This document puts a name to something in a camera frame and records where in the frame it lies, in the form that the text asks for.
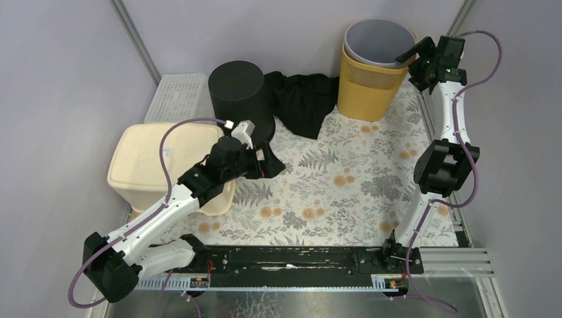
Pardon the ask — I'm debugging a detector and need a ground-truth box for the black round bucket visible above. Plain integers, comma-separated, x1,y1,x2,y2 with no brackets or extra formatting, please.
208,60,276,147

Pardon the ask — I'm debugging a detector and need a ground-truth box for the floral tablecloth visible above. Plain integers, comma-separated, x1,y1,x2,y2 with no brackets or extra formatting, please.
156,87,429,246

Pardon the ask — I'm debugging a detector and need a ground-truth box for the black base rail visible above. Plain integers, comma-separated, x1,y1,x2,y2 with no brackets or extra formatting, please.
181,245,424,289

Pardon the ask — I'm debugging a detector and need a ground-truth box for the black cloth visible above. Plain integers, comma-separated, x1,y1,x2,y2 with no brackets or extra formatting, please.
264,71,339,140

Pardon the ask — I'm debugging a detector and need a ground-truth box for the yellow wastebasket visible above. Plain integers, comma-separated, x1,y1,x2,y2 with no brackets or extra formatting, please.
337,46,408,122

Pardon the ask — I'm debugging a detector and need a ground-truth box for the cream plastic basket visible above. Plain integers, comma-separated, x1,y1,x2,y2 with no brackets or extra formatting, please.
107,123,223,216

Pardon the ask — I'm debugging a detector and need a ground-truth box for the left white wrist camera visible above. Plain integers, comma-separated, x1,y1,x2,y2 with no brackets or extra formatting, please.
223,120,255,149

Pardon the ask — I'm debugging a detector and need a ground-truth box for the white perforated plastic basket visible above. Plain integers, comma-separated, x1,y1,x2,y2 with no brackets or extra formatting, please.
144,73,215,123

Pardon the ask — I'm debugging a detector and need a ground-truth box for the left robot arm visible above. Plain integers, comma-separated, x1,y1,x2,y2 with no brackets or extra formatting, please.
73,136,286,303

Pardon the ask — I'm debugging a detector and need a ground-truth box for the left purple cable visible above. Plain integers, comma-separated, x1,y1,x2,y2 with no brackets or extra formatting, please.
68,117,233,318

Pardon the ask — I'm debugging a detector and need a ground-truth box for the grey plastic bin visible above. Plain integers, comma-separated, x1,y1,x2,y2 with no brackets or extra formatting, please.
343,18,417,69

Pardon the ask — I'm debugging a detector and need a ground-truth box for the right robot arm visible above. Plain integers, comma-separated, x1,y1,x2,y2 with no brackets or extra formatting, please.
380,36,480,274

